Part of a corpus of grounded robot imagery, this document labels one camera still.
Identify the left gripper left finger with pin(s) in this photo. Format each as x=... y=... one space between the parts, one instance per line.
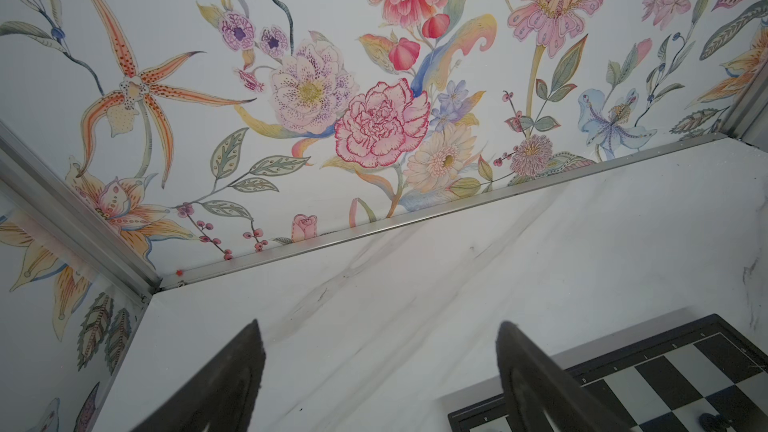
x=221 y=396

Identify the black chess pieces on board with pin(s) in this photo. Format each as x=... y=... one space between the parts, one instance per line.
x=714 y=423

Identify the black white chess board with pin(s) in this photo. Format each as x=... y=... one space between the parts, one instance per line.
x=665 y=382

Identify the aluminium corner post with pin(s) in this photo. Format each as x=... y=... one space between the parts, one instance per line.
x=29 y=183
x=746 y=119

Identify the right aluminium corner post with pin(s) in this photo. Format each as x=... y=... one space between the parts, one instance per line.
x=746 y=119

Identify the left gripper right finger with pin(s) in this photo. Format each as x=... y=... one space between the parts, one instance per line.
x=539 y=395

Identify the left aluminium corner post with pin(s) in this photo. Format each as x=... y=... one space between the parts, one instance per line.
x=29 y=183

